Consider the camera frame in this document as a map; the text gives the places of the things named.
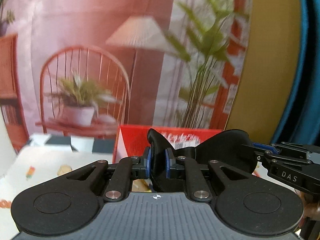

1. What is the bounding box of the black eye mask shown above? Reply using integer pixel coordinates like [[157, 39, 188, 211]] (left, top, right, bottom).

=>
[[150, 129, 257, 192]]

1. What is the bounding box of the printed room scene backdrop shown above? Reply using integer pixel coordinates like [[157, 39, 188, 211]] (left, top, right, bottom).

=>
[[1, 0, 252, 151]]

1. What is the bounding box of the red strawberry cardboard box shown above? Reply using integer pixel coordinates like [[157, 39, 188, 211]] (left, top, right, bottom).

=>
[[112, 125, 222, 163]]

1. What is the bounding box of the teal blue curtain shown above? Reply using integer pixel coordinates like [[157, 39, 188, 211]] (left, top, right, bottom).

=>
[[271, 0, 319, 145]]

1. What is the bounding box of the yellow board panel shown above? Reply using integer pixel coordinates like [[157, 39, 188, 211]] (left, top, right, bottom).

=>
[[227, 0, 300, 144]]

